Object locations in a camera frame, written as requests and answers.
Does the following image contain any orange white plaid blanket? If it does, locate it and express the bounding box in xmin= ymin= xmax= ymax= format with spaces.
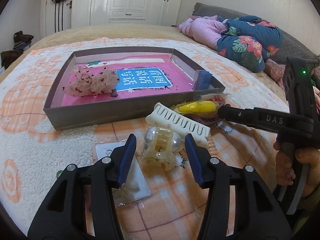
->
xmin=1 ymin=37 xmax=288 ymax=239

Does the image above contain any small blue cube box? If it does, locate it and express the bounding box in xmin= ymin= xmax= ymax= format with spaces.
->
xmin=192 ymin=70 xmax=213 ymax=90

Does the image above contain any grey shallow cardboard box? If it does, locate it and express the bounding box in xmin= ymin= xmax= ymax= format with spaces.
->
xmin=43 ymin=47 xmax=225 ymax=130

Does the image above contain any dark red hair clip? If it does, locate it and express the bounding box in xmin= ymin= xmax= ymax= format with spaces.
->
xmin=189 ymin=114 xmax=222 ymax=127

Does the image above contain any right hand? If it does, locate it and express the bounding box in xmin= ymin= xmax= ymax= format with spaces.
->
xmin=273 ymin=86 xmax=320 ymax=198

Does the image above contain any sheer red-dotted bow hairpiece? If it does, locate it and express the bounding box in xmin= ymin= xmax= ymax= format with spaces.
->
xmin=62 ymin=68 xmax=120 ymax=97

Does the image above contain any white door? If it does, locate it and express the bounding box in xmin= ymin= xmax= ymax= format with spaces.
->
xmin=40 ymin=0 xmax=72 ymax=38

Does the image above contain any white card with earrings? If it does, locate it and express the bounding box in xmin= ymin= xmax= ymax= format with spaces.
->
xmin=94 ymin=140 xmax=151 ymax=207

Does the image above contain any orange spiral hair tie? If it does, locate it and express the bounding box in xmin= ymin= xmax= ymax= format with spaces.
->
xmin=207 ymin=132 xmax=217 ymax=159

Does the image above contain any dark clothes pile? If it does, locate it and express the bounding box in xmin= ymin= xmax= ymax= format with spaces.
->
xmin=1 ymin=31 xmax=34 ymax=69

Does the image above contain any pink quilt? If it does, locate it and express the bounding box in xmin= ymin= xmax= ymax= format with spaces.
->
xmin=177 ymin=15 xmax=227 ymax=50

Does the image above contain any tan bed cover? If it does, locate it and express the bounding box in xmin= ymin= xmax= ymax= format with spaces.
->
xmin=1 ymin=23 xmax=285 ymax=103

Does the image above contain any clear pearl claw hair clip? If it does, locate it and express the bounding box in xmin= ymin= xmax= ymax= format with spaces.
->
xmin=141 ymin=127 xmax=182 ymax=171

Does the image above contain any blue floral quilt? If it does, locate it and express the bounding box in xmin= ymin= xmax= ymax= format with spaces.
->
xmin=217 ymin=15 xmax=284 ymax=73

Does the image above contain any white claw hair clip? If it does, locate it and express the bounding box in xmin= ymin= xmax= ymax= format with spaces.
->
xmin=145 ymin=102 xmax=210 ymax=148

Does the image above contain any pink book with blue label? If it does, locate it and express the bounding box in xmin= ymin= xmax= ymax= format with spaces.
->
xmin=55 ymin=53 xmax=193 ymax=106

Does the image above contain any grey headboard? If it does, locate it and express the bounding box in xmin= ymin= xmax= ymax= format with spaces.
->
xmin=192 ymin=2 xmax=319 ymax=69

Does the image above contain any yellow hair clip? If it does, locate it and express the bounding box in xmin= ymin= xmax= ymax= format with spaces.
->
xmin=171 ymin=93 xmax=229 ymax=118

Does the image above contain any pink knitted blanket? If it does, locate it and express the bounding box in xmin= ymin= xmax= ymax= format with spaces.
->
xmin=264 ymin=59 xmax=319 ymax=90

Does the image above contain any white wardrobe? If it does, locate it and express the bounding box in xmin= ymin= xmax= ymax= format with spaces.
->
xmin=71 ymin=0 xmax=181 ymax=28

